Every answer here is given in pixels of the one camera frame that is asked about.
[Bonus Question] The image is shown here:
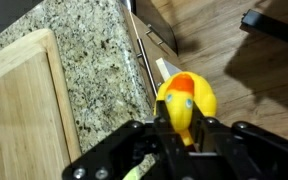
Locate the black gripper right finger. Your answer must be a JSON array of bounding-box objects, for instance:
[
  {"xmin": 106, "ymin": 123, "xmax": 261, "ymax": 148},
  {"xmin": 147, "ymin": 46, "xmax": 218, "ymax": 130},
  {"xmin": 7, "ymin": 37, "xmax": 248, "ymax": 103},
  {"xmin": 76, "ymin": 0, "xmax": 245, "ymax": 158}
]
[{"xmin": 190, "ymin": 104, "xmax": 288, "ymax": 180}]

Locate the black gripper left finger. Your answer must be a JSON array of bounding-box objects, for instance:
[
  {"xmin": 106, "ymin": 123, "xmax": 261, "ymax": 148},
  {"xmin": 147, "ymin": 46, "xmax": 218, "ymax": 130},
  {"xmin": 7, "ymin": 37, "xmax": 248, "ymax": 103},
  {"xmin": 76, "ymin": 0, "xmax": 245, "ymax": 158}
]
[{"xmin": 62, "ymin": 99, "xmax": 185, "ymax": 180}]

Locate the yellow rubber duck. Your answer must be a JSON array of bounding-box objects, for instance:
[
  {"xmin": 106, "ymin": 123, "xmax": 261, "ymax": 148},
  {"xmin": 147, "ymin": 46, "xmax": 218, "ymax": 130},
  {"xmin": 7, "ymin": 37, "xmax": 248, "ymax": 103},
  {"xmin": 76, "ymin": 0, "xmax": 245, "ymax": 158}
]
[{"xmin": 153, "ymin": 71, "xmax": 218, "ymax": 148}]

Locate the wooden drawer front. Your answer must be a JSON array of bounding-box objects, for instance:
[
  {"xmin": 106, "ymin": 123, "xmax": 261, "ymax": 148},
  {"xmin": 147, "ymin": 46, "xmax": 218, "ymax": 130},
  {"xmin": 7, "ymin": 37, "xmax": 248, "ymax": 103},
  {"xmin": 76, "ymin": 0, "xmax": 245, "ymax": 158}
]
[{"xmin": 122, "ymin": 6, "xmax": 158, "ymax": 108}]

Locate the large wooden cutting board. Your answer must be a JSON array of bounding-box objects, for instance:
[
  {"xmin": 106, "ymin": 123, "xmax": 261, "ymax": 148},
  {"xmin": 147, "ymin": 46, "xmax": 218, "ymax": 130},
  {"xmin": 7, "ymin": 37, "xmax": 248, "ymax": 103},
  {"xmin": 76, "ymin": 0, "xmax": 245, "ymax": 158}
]
[{"xmin": 0, "ymin": 28, "xmax": 82, "ymax": 180}]

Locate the black metal stand leg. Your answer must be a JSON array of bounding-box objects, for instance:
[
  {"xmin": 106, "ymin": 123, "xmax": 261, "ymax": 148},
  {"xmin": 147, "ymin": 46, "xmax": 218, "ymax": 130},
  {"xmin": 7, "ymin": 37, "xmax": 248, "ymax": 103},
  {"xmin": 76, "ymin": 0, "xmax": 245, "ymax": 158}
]
[{"xmin": 240, "ymin": 9, "xmax": 288, "ymax": 49}]

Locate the long metal drawer handle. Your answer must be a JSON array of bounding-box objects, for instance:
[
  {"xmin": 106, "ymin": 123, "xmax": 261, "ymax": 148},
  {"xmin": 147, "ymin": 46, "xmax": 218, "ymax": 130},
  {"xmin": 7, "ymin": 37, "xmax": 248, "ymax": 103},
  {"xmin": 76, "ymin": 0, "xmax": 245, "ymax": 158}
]
[{"xmin": 136, "ymin": 38, "xmax": 159, "ymax": 98}]

